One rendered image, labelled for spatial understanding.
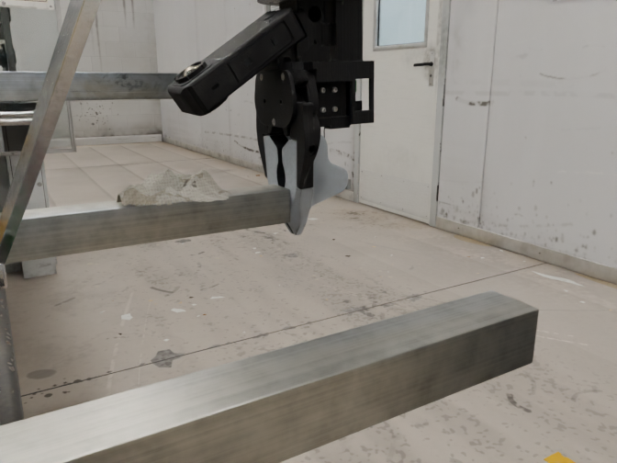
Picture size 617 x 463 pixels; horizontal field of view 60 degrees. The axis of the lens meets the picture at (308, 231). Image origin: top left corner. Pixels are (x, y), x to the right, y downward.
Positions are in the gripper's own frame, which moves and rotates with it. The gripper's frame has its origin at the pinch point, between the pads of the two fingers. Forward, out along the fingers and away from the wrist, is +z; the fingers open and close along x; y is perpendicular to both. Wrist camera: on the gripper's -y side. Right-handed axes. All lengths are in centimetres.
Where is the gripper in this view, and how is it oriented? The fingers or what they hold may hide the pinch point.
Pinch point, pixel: (286, 221)
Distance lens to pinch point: 48.9
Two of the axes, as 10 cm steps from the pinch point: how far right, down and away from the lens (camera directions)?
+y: 8.6, -1.7, 4.8
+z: 0.3, 9.6, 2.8
